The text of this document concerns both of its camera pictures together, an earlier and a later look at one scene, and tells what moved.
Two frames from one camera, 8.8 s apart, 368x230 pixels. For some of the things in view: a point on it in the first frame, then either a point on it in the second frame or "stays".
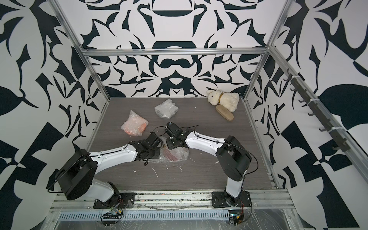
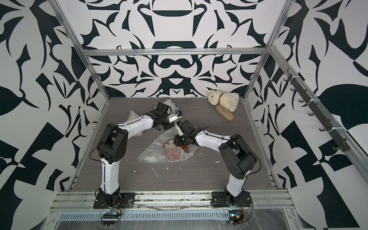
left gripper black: [157, 153] -> [166, 127]
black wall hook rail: [342, 144] stays
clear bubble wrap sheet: [166, 155] stays
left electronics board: [111, 218] stays
